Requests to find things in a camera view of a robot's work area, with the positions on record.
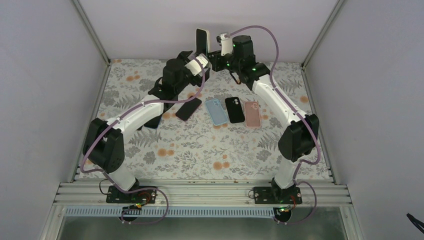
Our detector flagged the beige phone case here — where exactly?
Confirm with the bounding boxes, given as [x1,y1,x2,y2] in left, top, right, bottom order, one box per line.
[198,28,211,56]

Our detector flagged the light blue phone case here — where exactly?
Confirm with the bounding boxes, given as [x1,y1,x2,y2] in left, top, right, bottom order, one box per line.
[204,98,229,126]

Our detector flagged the black phone case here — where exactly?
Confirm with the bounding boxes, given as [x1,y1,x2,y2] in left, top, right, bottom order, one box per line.
[224,96,246,124]

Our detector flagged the pink phone case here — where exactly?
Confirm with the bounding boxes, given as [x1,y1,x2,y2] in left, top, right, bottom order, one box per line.
[244,101,261,128]

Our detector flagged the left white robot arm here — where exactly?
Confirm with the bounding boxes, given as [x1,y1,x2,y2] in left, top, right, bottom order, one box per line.
[80,51,210,203]

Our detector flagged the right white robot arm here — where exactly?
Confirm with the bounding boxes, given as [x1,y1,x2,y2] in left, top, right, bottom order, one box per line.
[208,33,320,204]

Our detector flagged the floral table mat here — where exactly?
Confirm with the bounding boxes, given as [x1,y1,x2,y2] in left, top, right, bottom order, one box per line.
[97,59,330,181]

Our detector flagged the black object at edge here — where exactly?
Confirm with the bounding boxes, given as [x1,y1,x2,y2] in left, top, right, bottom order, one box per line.
[406,213,424,233]

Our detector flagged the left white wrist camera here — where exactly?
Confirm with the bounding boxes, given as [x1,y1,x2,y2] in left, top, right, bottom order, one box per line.
[185,54,209,76]

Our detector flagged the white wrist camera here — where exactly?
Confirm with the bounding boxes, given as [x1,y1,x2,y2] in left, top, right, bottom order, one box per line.
[185,54,209,76]
[216,32,234,56]

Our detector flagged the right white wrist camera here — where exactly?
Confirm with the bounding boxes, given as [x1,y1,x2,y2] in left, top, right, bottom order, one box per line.
[216,32,234,56]

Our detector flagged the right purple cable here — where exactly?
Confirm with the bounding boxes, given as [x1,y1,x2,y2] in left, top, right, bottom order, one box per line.
[228,25,322,225]

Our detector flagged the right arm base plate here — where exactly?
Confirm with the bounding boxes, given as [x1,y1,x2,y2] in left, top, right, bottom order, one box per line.
[252,185,303,205]

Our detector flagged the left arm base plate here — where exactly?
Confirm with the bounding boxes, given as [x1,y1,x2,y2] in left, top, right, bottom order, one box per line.
[105,186,157,205]

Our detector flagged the aluminium mounting rail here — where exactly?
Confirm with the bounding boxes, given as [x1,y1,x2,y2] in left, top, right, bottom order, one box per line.
[53,180,352,218]

